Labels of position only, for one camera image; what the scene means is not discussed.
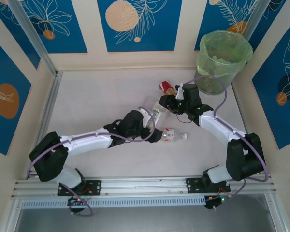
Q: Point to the aluminium frame post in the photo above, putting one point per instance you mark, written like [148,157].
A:
[36,41]
[255,17]

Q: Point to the amber bottle red white label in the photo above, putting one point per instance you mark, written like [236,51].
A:
[164,85]

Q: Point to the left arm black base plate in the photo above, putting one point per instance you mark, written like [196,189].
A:
[95,187]

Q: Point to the clear bottle white green label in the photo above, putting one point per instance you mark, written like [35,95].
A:
[157,116]

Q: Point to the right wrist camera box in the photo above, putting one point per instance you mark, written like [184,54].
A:
[179,91]

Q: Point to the green plastic bin liner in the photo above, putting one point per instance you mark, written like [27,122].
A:
[241,46]

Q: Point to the grey metal panel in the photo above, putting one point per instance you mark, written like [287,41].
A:
[145,220]

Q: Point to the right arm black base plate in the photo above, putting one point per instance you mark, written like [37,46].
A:
[193,184]

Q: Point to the aluminium mounting rail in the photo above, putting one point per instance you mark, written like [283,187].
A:
[145,183]

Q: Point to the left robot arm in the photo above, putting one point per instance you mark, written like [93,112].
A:
[48,154]

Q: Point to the translucent plastic bin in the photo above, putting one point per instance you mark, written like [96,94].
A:
[215,84]

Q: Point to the aluminium table side rail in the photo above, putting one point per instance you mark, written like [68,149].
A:
[50,101]

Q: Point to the clear bottle red white label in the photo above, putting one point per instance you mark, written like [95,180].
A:
[171,134]

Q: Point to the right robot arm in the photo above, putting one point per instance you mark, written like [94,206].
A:
[241,162]

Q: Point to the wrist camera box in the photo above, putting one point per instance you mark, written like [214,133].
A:
[146,116]
[179,91]

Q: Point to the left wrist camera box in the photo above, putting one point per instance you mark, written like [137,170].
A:
[146,116]

